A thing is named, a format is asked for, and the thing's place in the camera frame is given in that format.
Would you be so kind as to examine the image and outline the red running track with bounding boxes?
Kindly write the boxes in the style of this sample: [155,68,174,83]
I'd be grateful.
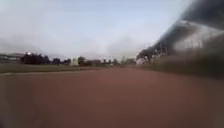
[0,66,224,128]

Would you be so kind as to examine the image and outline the small white building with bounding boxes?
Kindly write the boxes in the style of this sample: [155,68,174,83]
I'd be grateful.
[69,57,80,67]

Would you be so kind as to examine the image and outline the row of trees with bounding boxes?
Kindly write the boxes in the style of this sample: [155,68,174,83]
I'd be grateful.
[19,52,120,67]

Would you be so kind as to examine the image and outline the grass field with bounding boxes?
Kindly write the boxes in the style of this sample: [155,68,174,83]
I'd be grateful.
[0,62,104,75]

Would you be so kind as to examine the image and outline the dark grandstand structure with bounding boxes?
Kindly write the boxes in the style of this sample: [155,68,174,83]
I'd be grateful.
[135,0,224,80]

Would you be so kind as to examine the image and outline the low grey building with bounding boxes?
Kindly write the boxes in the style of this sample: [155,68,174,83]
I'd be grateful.
[0,52,27,64]

